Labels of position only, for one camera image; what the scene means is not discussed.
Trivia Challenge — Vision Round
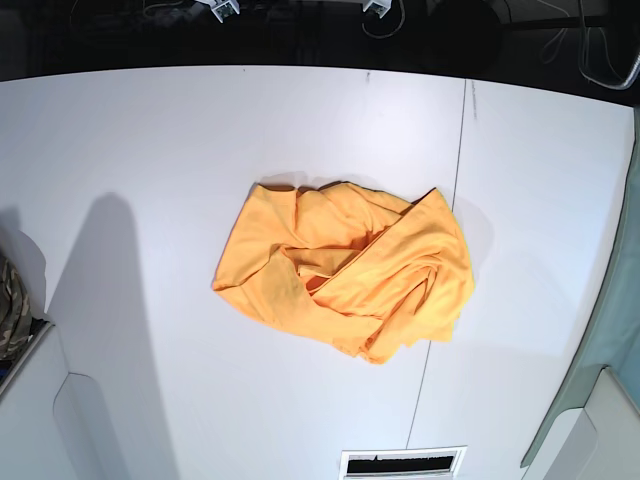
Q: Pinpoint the orange t-shirt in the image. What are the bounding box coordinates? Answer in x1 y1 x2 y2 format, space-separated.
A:
212 182 474 364

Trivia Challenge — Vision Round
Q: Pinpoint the camouflage fabric bundle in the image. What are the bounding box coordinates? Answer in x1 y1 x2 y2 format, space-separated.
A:
0 254 33 361

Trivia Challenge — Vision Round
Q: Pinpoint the white background cable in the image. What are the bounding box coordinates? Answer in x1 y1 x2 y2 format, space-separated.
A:
360 0 405 40

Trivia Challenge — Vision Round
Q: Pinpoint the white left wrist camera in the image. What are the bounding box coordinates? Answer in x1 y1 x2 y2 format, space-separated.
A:
359 0 392 18

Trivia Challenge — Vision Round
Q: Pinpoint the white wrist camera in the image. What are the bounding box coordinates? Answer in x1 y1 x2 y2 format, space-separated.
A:
198 0 240 23
359 0 392 18

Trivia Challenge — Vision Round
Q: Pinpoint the white table cable grommet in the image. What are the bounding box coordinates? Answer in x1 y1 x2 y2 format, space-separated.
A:
339 446 468 480

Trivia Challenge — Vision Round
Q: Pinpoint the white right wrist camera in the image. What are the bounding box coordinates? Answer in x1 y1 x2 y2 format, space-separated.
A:
198 0 240 23

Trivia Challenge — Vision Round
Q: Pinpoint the grey flexible conduit hose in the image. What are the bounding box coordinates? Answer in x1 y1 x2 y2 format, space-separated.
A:
577 0 640 92

